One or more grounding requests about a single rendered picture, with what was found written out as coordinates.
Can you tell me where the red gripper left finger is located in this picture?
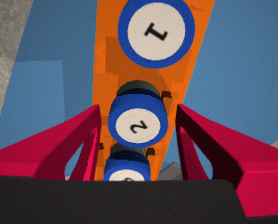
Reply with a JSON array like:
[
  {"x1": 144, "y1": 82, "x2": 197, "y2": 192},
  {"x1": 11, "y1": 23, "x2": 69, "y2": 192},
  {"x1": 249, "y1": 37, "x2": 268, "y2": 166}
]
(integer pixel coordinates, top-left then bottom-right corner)
[{"x1": 0, "y1": 104, "x2": 102, "y2": 180}]

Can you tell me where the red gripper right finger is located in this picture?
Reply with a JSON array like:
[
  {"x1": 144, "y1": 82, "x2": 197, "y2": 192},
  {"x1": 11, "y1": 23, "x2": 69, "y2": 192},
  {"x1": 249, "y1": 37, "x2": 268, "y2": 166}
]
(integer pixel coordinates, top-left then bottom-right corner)
[{"x1": 175, "y1": 104, "x2": 278, "y2": 217}]

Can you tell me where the grey key panel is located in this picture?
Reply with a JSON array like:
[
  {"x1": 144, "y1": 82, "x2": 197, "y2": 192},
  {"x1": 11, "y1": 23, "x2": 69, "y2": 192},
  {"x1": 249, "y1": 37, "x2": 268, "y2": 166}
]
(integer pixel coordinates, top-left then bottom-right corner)
[{"x1": 157, "y1": 162, "x2": 183, "y2": 180}]

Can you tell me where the orange tube rack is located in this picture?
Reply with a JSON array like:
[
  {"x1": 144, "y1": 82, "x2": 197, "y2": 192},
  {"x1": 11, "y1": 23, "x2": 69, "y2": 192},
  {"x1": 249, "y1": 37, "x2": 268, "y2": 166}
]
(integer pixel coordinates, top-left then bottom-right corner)
[{"x1": 92, "y1": 0, "x2": 215, "y2": 181}]

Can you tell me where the blue screw cap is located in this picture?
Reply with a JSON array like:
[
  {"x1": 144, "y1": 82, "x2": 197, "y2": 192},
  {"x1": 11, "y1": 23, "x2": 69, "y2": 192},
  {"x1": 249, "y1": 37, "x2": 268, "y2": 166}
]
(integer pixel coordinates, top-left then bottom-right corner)
[
  {"x1": 103, "y1": 150, "x2": 151, "y2": 181},
  {"x1": 117, "y1": 0, "x2": 195, "y2": 69},
  {"x1": 108, "y1": 88, "x2": 168, "y2": 148}
]

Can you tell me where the blue flat mat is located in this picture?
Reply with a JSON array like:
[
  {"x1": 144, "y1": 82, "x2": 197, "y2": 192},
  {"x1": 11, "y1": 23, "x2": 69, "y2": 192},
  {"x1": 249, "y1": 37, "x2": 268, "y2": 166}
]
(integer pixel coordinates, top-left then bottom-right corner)
[{"x1": 0, "y1": 0, "x2": 278, "y2": 150}]

